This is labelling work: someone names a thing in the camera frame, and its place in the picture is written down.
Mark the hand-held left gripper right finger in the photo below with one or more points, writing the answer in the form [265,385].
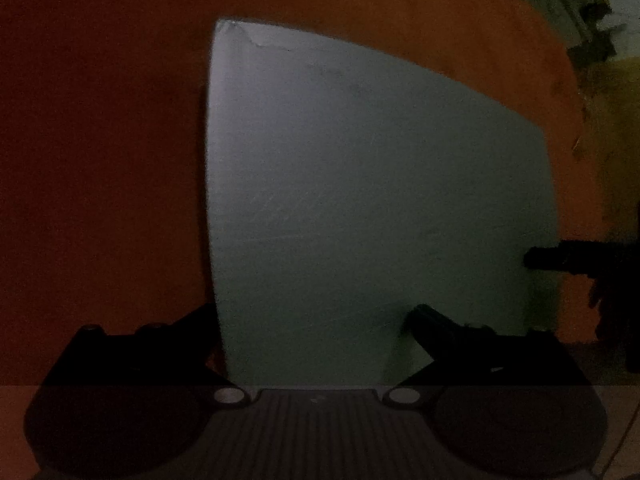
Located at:
[425,320]

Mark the yellowish cloth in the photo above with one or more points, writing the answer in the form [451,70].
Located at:
[615,150]

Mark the dark metal stand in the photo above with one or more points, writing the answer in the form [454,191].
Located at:
[595,35]

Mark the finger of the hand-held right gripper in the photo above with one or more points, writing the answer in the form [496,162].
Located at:
[545,258]

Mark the orange cloth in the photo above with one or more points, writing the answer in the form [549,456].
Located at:
[100,160]

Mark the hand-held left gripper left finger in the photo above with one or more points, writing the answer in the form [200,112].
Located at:
[195,327]

